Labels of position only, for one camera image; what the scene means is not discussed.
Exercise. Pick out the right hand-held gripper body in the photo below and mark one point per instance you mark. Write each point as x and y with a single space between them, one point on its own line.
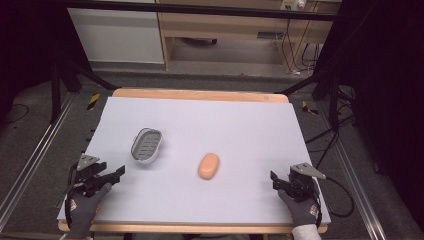
301 183

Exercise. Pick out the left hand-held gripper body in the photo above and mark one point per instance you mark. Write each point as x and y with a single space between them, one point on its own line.
87 174

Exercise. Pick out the person's right hand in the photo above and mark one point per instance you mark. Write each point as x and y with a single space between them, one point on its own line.
301 210

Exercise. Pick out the person's left hand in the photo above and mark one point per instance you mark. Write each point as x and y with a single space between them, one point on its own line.
83 210

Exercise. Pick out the white and grey soap dish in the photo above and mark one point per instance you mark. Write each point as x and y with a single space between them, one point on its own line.
146 145

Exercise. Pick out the yellow and black floor tape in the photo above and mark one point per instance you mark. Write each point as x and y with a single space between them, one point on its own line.
93 101
308 108

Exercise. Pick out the orange soap bar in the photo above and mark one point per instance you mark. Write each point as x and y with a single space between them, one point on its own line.
209 166

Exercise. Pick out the white table cover board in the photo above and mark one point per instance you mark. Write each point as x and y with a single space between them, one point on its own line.
213 133

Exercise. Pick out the black stand with slanted brace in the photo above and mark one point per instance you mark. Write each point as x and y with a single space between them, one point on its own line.
63 80
326 83

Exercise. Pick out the white cabinet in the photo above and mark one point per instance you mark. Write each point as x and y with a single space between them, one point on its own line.
116 36

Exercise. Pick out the light wooden desk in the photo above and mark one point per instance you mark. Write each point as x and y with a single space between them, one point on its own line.
233 23

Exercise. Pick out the white power strip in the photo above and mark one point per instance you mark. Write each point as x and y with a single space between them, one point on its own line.
293 4

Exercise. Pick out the metal floor rail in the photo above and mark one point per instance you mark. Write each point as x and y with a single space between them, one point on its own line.
36 150
356 186

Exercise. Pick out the black frame crossbar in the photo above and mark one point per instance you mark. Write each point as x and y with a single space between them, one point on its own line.
200 9

